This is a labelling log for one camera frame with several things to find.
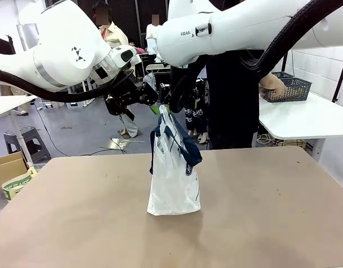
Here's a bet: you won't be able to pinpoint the large white side table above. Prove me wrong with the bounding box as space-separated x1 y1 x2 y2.
257 92 343 164

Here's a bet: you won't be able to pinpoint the black floor cable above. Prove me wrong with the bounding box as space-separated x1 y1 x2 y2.
34 102 128 157

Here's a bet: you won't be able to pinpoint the black sleeved right arm cable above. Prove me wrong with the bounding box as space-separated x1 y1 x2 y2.
168 7 333 114

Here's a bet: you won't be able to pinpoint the person in black top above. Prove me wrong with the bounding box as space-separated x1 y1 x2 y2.
0 24 30 117

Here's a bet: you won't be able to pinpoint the person's right hand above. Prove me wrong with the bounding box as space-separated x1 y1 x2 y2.
259 74 287 100

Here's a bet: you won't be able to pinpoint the grey plastic stool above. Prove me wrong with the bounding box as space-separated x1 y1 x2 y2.
3 126 51 163

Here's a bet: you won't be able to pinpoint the white bag with navy handles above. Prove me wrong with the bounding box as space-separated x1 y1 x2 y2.
147 104 203 216

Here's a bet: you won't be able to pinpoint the black stand pole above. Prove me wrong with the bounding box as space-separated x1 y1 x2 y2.
331 46 343 103

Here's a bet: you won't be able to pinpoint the white coiled cables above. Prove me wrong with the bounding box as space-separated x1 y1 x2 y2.
256 133 279 146

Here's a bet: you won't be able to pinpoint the green and white printed box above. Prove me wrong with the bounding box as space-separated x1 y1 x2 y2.
2 166 38 201

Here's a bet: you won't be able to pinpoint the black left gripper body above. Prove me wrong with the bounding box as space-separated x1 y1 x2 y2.
105 73 142 117

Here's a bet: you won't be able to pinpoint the grey plastic lattice basket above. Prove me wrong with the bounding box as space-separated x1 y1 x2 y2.
261 77 313 103
271 71 294 79

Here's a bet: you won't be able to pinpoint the figure in white top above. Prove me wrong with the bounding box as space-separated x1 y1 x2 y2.
145 13 163 56

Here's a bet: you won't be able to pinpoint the person in black t-shirt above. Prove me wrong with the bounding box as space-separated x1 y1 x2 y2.
204 49 266 151

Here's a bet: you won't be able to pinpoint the grey wall panel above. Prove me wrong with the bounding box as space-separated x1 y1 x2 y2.
16 23 40 52

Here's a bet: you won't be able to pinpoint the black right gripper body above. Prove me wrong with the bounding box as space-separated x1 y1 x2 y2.
173 66 202 111

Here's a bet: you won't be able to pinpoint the small white side table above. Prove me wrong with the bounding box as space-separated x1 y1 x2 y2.
0 94 40 171

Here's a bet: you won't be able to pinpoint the metal mannequin base plate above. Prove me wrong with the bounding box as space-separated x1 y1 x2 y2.
100 137 146 153

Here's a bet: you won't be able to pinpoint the brown cardboard box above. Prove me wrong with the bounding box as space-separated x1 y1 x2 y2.
0 151 29 188

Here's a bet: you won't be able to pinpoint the clear plastic container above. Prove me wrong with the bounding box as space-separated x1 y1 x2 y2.
142 74 156 90

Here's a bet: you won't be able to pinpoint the seated person in pink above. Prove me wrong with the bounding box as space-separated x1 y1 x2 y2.
128 41 146 55

